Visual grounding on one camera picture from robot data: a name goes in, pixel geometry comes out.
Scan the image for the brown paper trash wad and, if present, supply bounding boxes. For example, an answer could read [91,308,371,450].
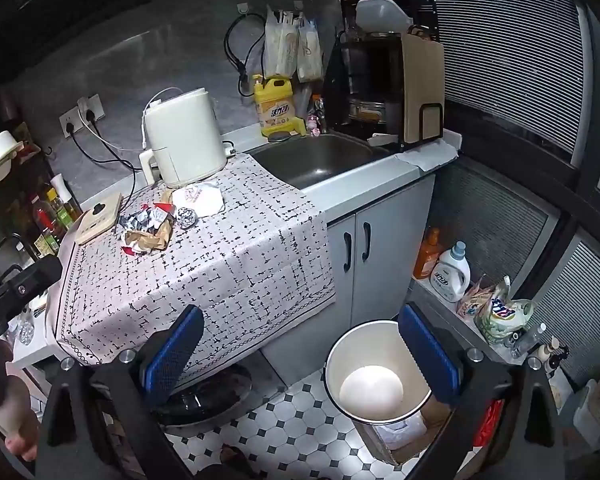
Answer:
[120,190,175,256]

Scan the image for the silver foil wrapper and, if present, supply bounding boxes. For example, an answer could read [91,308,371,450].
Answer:
[118,208,151,232]
[175,207,198,230]

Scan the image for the red paper scrap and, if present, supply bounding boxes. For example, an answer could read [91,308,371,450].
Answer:
[154,203,174,214]

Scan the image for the white blue medicine box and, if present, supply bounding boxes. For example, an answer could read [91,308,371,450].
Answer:
[172,183,224,218]

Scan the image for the white round trash bin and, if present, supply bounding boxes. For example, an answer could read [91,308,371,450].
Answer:
[324,320,431,425]

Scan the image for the steel kitchen sink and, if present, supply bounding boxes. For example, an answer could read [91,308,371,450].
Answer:
[248,133,390,190]

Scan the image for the person's left hand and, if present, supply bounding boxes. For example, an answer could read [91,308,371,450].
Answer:
[0,339,40,463]

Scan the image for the pink snack pouch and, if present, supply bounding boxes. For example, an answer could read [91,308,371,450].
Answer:
[456,274,494,318]

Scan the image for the green white refill pouch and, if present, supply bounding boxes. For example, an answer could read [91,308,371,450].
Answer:
[475,275,535,344]

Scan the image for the cardboard box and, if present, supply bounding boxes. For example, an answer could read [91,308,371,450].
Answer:
[354,396,451,466]

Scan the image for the clear water bottle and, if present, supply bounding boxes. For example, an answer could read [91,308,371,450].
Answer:
[510,322,547,359]

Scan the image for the white laundry detergent bottle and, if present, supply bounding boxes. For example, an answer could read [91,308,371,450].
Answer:
[429,240,470,304]

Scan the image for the orange cleaner bottle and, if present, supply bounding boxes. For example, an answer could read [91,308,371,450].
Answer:
[413,228,443,280]

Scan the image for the green label sauce bottle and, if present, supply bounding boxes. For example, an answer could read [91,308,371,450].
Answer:
[46,188,74,229]

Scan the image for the dark pump bottle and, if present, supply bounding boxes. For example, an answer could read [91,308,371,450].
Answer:
[538,336,569,364]

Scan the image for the grey cabinet doors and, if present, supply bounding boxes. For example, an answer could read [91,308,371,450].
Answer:
[258,173,438,386]

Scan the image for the patterned white tablecloth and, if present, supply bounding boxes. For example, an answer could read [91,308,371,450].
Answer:
[55,155,336,380]

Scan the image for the white cap oil bottle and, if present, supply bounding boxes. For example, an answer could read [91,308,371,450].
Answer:
[50,174,83,220]

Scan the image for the beige induction cooker base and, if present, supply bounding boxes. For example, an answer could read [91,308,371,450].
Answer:
[74,193,122,246]

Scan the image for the white air fryer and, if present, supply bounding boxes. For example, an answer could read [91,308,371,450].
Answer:
[138,88,227,188]

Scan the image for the yellow sponge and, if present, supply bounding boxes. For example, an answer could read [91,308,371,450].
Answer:
[286,117,306,136]

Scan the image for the yellow dish soap bottle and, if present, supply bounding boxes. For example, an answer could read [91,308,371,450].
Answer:
[252,74,296,136]

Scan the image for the beige cutting board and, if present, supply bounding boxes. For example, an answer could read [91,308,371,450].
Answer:
[401,34,445,145]

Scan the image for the hanging plastic bags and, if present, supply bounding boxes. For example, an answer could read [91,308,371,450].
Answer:
[263,8,324,84]

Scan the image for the white charging cable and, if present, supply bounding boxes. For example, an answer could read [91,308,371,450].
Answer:
[76,86,192,154]

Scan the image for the black power cable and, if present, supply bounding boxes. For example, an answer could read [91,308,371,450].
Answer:
[64,109,138,201]

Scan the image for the wall power socket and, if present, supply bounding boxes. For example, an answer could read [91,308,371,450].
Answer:
[59,93,106,139]

